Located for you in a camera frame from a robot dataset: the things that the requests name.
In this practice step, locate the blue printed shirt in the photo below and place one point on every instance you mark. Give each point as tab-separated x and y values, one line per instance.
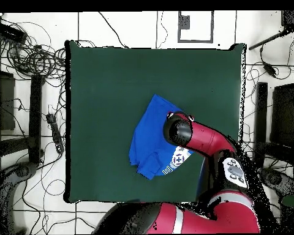
147	137

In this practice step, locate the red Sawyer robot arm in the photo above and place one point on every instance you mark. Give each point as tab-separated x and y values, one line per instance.
205	137

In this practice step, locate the dark flat panel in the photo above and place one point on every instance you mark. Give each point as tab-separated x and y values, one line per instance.
6	102
284	115

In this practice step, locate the dark green table cloth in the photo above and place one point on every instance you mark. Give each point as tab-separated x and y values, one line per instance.
112	98

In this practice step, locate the black power strip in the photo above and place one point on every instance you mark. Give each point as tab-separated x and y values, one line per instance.
55	132

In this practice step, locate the black upright bar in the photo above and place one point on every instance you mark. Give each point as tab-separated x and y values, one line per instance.
261	110
35	117

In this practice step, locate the small grey square plate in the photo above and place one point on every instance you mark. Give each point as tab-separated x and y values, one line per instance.
184	22

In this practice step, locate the black round stand base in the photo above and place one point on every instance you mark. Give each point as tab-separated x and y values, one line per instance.
275	180
23	170

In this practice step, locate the black power adapter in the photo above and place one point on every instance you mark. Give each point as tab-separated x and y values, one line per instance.
270	69

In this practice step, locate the black slanted rod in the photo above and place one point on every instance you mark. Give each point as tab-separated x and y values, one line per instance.
267	41

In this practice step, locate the black electronics box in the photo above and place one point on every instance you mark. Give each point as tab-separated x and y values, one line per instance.
9	32

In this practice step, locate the black corner equipment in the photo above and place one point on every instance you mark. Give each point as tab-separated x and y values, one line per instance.
292	19

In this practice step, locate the grey rectangular floor frame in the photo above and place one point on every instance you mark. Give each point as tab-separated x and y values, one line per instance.
212	27

